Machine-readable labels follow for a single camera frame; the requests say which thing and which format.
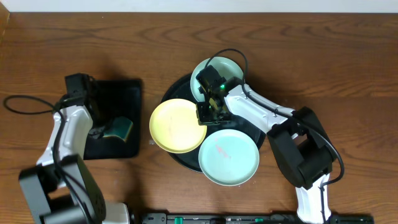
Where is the green yellow sponge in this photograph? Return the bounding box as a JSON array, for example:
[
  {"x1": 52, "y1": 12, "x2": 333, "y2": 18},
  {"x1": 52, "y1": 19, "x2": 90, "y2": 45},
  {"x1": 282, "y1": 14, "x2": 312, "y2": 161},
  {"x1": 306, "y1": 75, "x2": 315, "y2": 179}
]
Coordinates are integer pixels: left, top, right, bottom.
[{"x1": 103, "y1": 116, "x2": 133, "y2": 142}]

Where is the yellow plate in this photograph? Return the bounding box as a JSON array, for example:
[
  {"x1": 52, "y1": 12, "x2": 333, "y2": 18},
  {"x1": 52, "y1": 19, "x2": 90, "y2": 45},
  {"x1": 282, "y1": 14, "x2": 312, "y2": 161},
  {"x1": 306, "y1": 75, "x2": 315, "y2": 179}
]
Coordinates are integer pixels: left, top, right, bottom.
[{"x1": 149, "y1": 98, "x2": 207, "y2": 154}]

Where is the light green plate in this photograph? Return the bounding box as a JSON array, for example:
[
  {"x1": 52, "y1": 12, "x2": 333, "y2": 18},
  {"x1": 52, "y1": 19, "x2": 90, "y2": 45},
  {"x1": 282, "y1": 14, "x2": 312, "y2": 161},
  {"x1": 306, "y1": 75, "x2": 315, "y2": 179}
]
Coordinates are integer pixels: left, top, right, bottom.
[
  {"x1": 198, "y1": 129, "x2": 259, "y2": 187},
  {"x1": 190, "y1": 57, "x2": 243, "y2": 102}
]

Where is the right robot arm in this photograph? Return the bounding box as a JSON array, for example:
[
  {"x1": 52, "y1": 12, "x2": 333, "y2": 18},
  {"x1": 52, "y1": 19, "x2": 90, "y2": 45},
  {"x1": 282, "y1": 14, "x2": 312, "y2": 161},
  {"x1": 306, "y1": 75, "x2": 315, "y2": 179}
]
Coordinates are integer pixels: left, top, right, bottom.
[{"x1": 197, "y1": 78, "x2": 345, "y2": 223}]

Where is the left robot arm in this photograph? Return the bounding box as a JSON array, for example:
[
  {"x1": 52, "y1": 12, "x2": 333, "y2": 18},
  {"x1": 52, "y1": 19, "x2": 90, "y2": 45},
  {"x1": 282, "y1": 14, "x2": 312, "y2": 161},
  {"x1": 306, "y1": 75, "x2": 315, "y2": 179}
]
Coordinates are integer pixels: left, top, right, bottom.
[{"x1": 19, "y1": 90, "x2": 131, "y2": 223}]

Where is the rectangular black tray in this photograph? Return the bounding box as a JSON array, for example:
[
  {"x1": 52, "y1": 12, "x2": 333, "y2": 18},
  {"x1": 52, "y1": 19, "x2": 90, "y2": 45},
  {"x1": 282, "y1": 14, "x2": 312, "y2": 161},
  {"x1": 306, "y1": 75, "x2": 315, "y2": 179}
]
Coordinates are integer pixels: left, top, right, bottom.
[{"x1": 83, "y1": 80, "x2": 142, "y2": 160}]

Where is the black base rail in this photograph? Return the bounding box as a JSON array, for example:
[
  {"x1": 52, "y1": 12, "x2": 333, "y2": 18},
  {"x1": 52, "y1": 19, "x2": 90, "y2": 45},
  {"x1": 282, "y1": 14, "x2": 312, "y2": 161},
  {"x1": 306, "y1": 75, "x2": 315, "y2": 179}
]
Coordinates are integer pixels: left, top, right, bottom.
[{"x1": 140, "y1": 213, "x2": 375, "y2": 224}]

